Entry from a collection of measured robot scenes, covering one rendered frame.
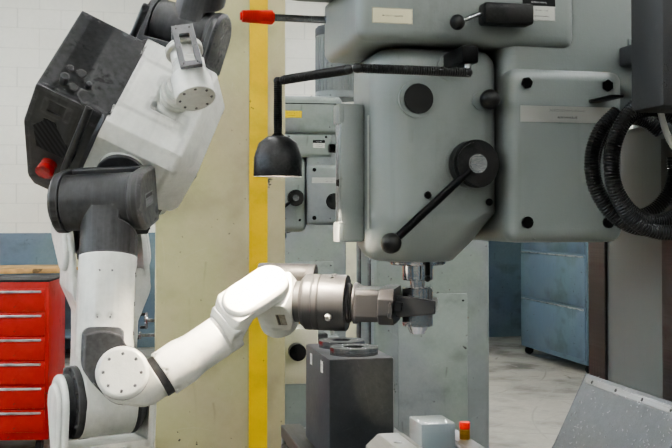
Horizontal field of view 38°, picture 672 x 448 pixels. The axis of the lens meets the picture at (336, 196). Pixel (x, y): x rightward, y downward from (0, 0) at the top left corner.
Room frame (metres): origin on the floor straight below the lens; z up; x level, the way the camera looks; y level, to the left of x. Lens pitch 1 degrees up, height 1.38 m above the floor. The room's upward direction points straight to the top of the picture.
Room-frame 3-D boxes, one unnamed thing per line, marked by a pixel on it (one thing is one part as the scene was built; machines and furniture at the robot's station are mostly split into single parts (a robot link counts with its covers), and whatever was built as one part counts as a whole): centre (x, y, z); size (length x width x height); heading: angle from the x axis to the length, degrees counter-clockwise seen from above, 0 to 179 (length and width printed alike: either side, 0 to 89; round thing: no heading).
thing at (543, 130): (1.56, -0.32, 1.47); 0.24 x 0.19 x 0.26; 13
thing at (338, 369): (1.86, -0.02, 1.04); 0.22 x 0.12 x 0.20; 13
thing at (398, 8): (1.53, -0.17, 1.68); 0.34 x 0.24 x 0.10; 103
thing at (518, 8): (1.40, -0.22, 1.66); 0.12 x 0.04 x 0.04; 103
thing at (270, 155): (1.44, 0.09, 1.47); 0.07 x 0.07 x 0.06
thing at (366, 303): (1.54, -0.04, 1.24); 0.13 x 0.12 x 0.10; 170
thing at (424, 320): (1.52, -0.13, 1.23); 0.05 x 0.05 x 0.05
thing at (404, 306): (1.49, -0.12, 1.24); 0.06 x 0.02 x 0.03; 80
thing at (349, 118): (1.50, -0.02, 1.45); 0.04 x 0.04 x 0.21; 13
